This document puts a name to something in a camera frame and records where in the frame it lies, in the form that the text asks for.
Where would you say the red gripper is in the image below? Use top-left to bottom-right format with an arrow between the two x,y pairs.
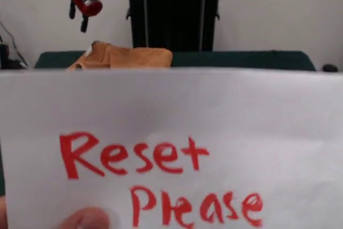
63,0 -> 103,34

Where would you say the tan terry towel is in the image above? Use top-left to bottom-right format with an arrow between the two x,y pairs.
65,40 -> 174,71

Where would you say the white paper sign red lettering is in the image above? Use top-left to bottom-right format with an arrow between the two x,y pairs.
0,67 -> 343,229

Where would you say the person's hand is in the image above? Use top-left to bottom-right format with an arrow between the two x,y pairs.
0,196 -> 111,229

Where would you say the black power strip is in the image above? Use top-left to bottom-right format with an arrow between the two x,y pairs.
8,60 -> 29,70

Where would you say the grey cable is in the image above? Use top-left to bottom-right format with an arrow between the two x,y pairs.
0,19 -> 29,69

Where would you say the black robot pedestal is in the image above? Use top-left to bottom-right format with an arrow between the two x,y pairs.
117,0 -> 232,52

